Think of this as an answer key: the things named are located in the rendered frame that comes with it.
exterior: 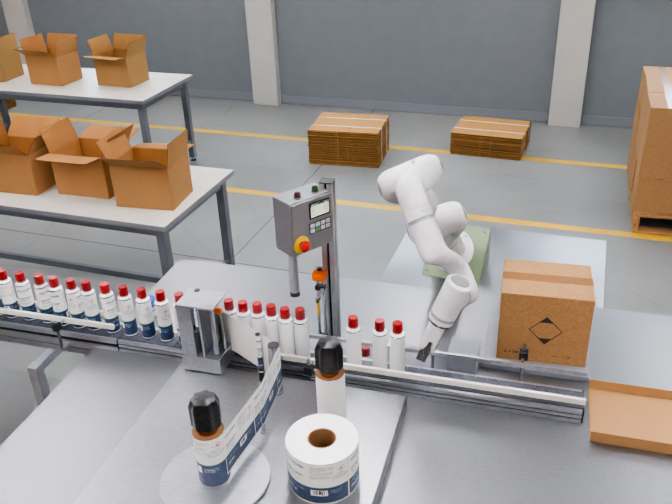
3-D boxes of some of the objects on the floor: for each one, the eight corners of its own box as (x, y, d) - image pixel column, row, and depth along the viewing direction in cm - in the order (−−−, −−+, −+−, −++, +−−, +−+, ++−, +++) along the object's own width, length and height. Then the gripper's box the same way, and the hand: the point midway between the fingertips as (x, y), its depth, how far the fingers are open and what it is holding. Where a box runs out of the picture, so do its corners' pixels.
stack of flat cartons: (308, 163, 658) (306, 130, 643) (323, 143, 702) (322, 111, 687) (378, 168, 642) (378, 133, 627) (390, 147, 687) (390, 114, 672)
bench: (-49, 167, 680) (-74, 84, 643) (11, 139, 746) (-9, 62, 709) (157, 192, 613) (142, 101, 576) (203, 158, 679) (192, 74, 642)
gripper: (448, 336, 226) (427, 377, 235) (455, 310, 238) (434, 350, 248) (426, 326, 226) (405, 368, 236) (434, 301, 239) (414, 341, 249)
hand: (422, 355), depth 241 cm, fingers closed
